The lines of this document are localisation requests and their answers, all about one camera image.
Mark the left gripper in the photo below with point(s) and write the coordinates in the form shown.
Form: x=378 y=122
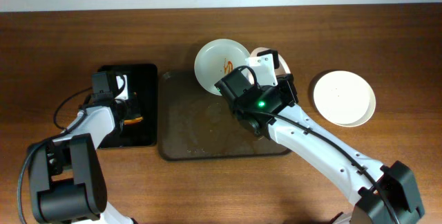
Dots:
x=129 y=106

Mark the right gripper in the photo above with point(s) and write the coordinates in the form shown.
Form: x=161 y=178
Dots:
x=288 y=88

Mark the green and orange sponge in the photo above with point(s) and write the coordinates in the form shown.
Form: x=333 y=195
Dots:
x=133 y=119

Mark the white plate with sauce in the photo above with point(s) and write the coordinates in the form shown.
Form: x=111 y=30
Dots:
x=344 y=98

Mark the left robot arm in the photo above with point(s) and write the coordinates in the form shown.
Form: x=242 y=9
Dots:
x=65 y=177

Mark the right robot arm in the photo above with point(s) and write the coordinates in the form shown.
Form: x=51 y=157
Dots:
x=379 y=194

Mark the black rectangular tray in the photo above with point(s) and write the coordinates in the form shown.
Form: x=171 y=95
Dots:
x=143 y=79

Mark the brown serving tray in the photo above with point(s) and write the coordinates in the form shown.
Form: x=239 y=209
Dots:
x=194 y=124

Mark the pale blue plate with sauce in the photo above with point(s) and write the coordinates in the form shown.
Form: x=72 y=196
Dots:
x=217 y=59

